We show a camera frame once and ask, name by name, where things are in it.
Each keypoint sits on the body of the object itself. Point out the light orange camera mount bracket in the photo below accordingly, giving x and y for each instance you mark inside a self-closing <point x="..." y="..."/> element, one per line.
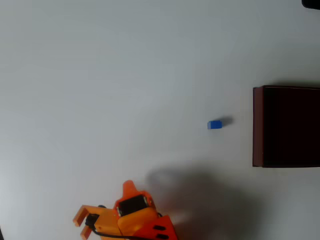
<point x="106" y="220"/>

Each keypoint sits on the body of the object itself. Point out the small black camera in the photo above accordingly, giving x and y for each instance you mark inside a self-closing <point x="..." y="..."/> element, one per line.
<point x="90" y="220"/>

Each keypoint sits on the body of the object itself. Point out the dark brown box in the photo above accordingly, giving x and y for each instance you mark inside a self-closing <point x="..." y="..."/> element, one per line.
<point x="290" y="127"/>

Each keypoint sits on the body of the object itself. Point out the orange gripper with servo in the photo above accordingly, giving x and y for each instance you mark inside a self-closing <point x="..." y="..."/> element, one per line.
<point x="132" y="204"/>

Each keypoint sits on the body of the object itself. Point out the black object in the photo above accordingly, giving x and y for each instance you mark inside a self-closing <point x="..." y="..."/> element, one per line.
<point x="312" y="3"/>

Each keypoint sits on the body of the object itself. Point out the small blue cube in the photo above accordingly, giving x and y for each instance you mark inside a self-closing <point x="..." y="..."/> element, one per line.
<point x="214" y="124"/>

